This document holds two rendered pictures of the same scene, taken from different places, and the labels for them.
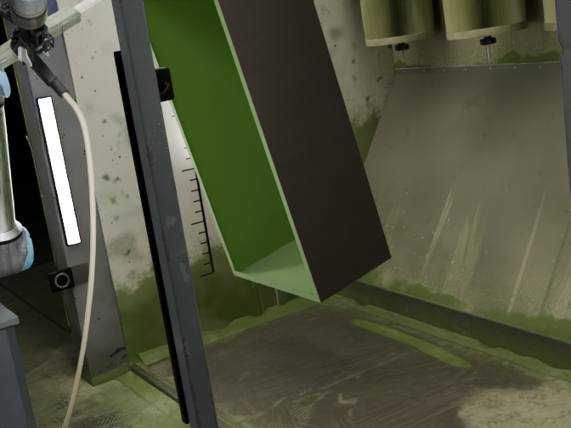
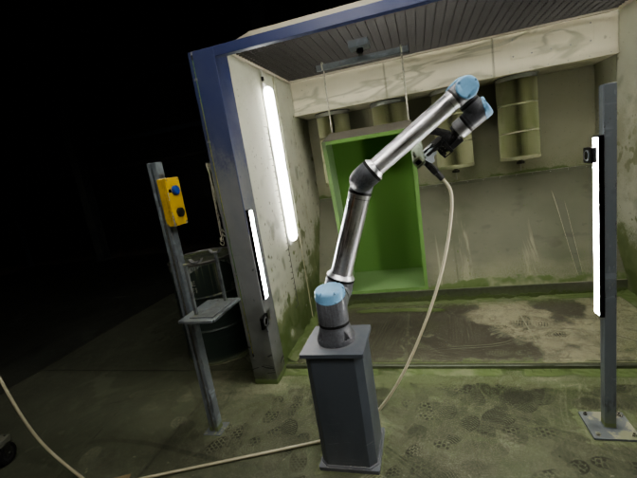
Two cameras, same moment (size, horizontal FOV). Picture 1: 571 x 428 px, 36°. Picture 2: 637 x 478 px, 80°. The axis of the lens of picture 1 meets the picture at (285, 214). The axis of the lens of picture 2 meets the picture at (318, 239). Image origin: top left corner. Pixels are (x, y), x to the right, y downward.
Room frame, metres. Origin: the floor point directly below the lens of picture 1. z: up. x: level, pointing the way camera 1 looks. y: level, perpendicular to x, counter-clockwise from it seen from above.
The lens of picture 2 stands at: (1.50, 2.30, 1.50)
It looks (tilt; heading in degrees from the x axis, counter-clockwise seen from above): 11 degrees down; 317
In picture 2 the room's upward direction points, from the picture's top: 9 degrees counter-clockwise
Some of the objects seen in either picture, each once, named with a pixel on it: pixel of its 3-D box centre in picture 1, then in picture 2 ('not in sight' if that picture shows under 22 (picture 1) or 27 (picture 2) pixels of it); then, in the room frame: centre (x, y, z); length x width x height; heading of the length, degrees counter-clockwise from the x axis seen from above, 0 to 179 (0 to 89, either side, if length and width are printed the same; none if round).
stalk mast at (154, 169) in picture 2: not in sight; (188, 305); (3.58, 1.47, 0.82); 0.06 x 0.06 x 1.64; 31
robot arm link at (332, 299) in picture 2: not in sight; (331, 303); (2.77, 1.10, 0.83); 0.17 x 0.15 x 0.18; 124
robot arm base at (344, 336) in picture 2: not in sight; (335, 329); (2.77, 1.11, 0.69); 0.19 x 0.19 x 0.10
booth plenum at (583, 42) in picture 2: not in sight; (435, 64); (3.30, -1.17, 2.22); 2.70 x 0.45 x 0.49; 31
